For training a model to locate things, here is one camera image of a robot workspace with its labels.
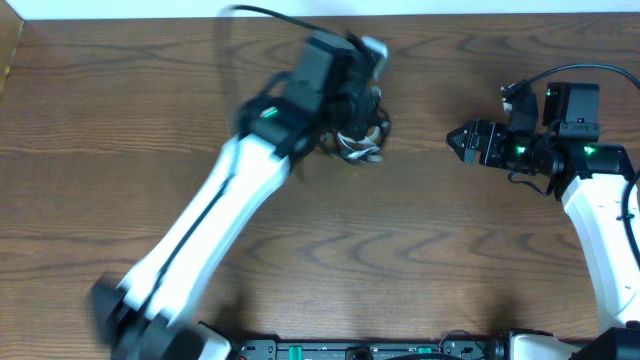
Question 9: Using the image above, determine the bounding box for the white USB cable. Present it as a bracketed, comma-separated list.
[335, 124, 385, 164]

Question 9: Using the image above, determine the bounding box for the black USB cable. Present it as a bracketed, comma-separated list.
[319, 104, 392, 159]

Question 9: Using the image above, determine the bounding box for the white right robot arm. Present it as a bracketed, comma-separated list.
[446, 119, 639, 359]

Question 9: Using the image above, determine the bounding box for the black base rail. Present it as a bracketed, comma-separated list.
[229, 334, 509, 360]

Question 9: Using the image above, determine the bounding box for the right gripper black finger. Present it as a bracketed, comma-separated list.
[446, 118, 481, 143]
[447, 140, 476, 163]

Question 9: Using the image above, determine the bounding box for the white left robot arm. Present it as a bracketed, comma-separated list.
[91, 87, 389, 359]

